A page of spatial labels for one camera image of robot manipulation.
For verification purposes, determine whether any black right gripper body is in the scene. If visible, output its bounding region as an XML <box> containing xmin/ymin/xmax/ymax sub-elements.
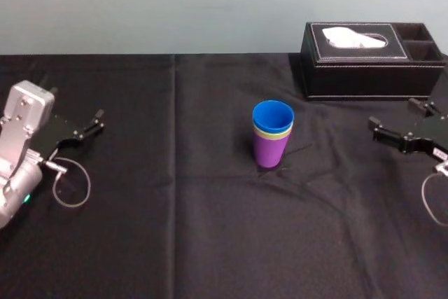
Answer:
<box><xmin>401</xmin><ymin>113</ymin><xmax>448</xmax><ymax>160</ymax></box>

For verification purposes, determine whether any thin right gripper cable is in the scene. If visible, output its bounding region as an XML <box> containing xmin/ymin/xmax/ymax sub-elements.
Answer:
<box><xmin>421</xmin><ymin>160</ymin><xmax>448</xmax><ymax>227</ymax></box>

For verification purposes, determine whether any black leather tissue box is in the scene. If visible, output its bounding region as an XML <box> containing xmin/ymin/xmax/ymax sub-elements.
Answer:
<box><xmin>300</xmin><ymin>21</ymin><xmax>447</xmax><ymax>102</ymax></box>

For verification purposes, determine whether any blue plastic cup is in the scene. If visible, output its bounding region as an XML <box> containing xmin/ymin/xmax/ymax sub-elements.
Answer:
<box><xmin>252</xmin><ymin>99</ymin><xmax>295</xmax><ymax>133</ymax></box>

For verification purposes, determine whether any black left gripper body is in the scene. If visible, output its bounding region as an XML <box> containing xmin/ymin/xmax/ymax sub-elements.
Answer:
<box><xmin>29</xmin><ymin>113</ymin><xmax>85</xmax><ymax>160</ymax></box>

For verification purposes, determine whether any white tissue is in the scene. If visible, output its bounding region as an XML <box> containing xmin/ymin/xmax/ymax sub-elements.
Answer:
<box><xmin>321</xmin><ymin>27</ymin><xmax>389</xmax><ymax>49</ymax></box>

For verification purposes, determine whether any green plastic cup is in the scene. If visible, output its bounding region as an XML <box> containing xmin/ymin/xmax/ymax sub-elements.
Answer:
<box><xmin>253</xmin><ymin>125</ymin><xmax>293</xmax><ymax>139</ymax></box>

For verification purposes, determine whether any thin left gripper cable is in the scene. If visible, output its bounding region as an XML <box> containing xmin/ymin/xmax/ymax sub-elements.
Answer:
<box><xmin>41</xmin><ymin>158</ymin><xmax>92</xmax><ymax>209</ymax></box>

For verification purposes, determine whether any thin gripper cable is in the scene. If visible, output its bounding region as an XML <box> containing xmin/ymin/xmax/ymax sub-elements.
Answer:
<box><xmin>421</xmin><ymin>160</ymin><xmax>448</xmax><ymax>227</ymax></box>
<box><xmin>41</xmin><ymin>158</ymin><xmax>92</xmax><ymax>209</ymax></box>

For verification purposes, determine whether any black tablecloth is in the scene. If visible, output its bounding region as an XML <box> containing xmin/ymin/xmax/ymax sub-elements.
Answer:
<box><xmin>0</xmin><ymin>53</ymin><xmax>448</xmax><ymax>299</ymax></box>

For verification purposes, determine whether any purple plastic cup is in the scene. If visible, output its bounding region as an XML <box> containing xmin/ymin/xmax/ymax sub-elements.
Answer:
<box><xmin>252</xmin><ymin>128</ymin><xmax>292</xmax><ymax>169</ymax></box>

